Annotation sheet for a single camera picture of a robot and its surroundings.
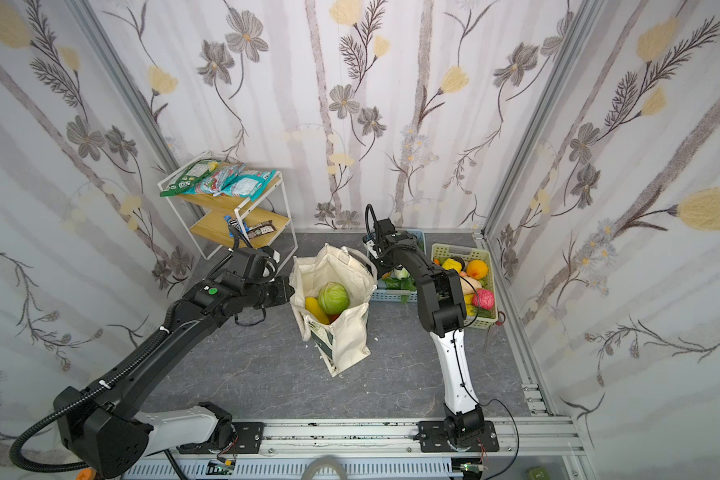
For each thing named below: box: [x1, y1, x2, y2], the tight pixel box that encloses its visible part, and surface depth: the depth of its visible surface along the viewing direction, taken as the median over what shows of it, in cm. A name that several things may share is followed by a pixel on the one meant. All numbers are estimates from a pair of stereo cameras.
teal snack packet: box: [221, 169, 277, 201], surface depth 83 cm
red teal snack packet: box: [196, 163, 246, 196], surface depth 83 cm
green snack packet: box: [160, 159, 219, 197], surface depth 85 cm
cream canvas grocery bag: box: [289, 243, 378, 377], surface depth 86 cm
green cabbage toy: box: [318, 282, 350, 315], surface depth 92 cm
